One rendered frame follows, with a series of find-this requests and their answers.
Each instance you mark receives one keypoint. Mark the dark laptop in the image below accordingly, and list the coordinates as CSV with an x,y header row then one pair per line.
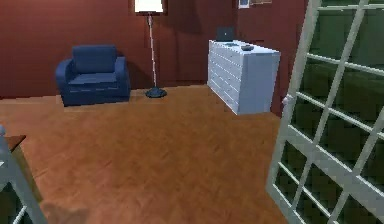
x,y
225,34

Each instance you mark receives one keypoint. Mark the white framed wall picture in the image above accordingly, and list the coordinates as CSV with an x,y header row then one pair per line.
x,y
243,3

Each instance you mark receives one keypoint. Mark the floor lamp with white shade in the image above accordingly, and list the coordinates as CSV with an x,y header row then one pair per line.
x,y
153,50

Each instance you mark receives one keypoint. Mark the white chest of drawers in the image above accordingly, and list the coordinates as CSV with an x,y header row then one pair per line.
x,y
245,78

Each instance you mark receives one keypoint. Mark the white glazed room door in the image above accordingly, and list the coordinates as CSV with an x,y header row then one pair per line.
x,y
336,113

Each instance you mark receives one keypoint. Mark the pale grey chair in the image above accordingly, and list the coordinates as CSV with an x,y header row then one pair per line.
x,y
15,180

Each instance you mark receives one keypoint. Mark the flat blue-grey book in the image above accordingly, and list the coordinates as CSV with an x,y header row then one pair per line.
x,y
231,43

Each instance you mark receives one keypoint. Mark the blue armchair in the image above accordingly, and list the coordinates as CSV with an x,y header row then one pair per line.
x,y
94,78

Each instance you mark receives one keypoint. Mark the dark grey bowl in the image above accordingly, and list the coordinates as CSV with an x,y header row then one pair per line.
x,y
247,47

